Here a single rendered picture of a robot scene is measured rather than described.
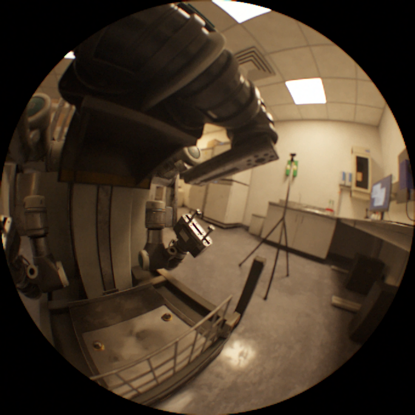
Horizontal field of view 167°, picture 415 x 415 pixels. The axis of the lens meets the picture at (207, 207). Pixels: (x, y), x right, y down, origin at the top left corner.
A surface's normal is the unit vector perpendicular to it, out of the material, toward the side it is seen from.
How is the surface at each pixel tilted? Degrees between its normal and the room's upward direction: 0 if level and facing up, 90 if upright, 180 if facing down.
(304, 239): 90
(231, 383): 0
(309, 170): 90
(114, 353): 0
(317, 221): 90
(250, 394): 0
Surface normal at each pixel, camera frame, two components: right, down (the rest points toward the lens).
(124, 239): 0.78, 0.21
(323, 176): -0.73, -0.04
